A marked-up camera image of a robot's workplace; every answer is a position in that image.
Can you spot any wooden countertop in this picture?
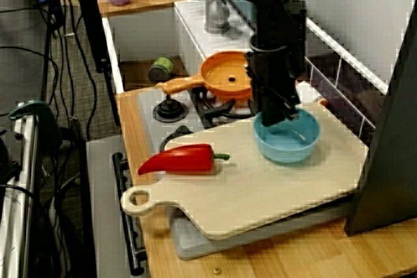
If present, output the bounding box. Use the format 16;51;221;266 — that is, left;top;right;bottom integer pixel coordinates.
115;63;417;278

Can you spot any black burner grate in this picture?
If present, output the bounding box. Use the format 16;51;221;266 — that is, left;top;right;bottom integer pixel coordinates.
190;82;302;129

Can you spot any black upright panel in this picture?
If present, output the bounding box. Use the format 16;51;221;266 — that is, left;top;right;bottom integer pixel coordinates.
344;0;417;237

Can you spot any aluminium frame rail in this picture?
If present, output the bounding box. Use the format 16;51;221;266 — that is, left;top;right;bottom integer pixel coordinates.
0;105;42;278

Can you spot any black upright post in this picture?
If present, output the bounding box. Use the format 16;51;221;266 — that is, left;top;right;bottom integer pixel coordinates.
74;0;122;126

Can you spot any green spice jar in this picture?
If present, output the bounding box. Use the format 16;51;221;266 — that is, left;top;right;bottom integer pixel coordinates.
148;56;175;82

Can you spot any orange toy frying pan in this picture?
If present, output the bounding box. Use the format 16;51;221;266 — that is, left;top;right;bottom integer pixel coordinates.
155;51;262;102

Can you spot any pale wooden cutting board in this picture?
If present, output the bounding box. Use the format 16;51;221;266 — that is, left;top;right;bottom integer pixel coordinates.
120;102;371;242

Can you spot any light blue plastic bowl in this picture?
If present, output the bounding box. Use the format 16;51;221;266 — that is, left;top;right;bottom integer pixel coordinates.
253;107;322;166

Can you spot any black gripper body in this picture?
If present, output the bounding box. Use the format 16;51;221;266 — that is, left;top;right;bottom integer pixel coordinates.
244;48;302;115

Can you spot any white toy oven cabinet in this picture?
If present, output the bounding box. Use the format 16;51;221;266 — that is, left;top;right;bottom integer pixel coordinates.
85;134;151;278

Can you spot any red toy chili pepper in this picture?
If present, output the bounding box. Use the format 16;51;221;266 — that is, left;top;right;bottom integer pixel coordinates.
137;143;231;176

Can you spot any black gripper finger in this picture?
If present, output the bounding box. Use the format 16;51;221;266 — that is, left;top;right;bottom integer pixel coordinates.
277;97;301;122
260;108;281;128

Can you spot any black stove knob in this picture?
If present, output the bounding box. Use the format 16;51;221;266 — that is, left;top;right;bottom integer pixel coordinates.
152;94;190;123
159;125;194;152

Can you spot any white toy sink unit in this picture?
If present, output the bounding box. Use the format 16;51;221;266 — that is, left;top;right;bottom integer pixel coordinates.
102;0;281;96

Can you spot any black oven door handle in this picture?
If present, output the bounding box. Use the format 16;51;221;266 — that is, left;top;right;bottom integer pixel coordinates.
112;152;146;276

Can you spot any black clamp block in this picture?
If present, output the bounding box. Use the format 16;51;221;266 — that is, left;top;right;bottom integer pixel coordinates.
0;134;21;185

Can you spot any grey toy faucet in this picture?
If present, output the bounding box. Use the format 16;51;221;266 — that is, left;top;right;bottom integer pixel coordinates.
203;0;233;35

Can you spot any black cable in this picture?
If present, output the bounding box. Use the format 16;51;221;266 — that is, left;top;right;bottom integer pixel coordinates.
0;45;60;106
65;4;99;143

